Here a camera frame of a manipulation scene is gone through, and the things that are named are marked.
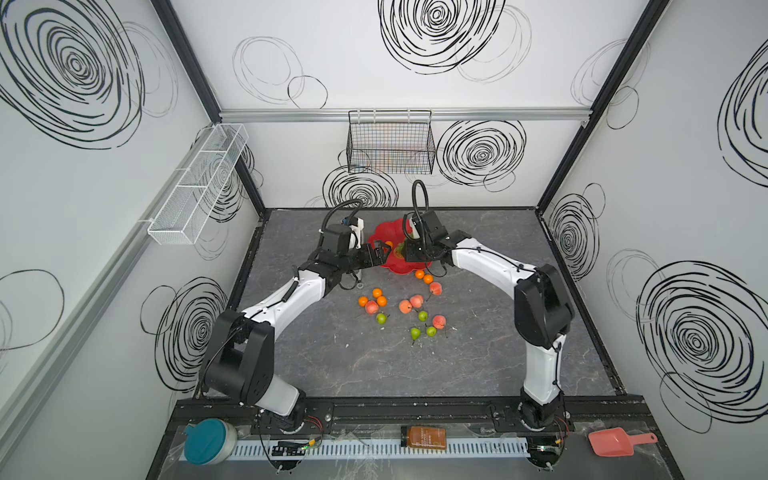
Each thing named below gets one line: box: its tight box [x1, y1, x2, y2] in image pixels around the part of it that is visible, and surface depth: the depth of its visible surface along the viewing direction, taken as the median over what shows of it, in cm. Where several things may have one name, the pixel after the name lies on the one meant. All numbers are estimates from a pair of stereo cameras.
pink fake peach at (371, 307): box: [365, 300, 379, 315], surface depth 93 cm
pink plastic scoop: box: [588, 427, 658, 458], surface depth 71 cm
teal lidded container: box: [183, 418, 238, 466], surface depth 66 cm
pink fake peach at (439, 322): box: [432, 315, 447, 330], surface depth 89 cm
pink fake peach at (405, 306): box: [399, 299, 412, 314], surface depth 93 cm
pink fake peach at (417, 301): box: [410, 294, 424, 308], surface depth 93 cm
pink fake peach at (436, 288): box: [429, 282, 443, 296], surface depth 96 cm
